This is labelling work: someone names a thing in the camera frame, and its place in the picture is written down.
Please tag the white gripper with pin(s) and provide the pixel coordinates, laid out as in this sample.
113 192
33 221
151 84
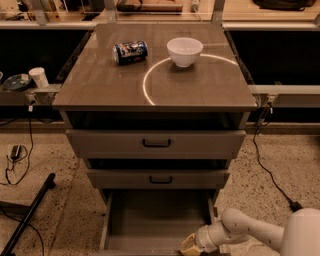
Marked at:
202 239

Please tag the grey drawer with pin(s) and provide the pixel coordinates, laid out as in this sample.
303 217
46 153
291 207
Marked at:
153 222
158 179
156 144

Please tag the grey drawer cabinet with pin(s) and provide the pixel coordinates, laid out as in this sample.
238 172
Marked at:
154 93

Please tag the black pole on floor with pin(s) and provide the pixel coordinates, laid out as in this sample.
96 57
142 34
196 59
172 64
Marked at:
26 211

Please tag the white bowl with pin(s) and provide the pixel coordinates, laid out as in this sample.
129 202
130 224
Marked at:
184 51

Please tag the black power adapter left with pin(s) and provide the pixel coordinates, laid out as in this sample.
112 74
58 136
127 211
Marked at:
15 152

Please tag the blue soda can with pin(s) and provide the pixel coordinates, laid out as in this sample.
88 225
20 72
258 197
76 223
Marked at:
130 52

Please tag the white paper cup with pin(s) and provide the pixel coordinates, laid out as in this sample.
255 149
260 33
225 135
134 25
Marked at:
39 77

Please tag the dark blue plate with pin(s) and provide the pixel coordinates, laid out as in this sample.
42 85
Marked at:
19 82

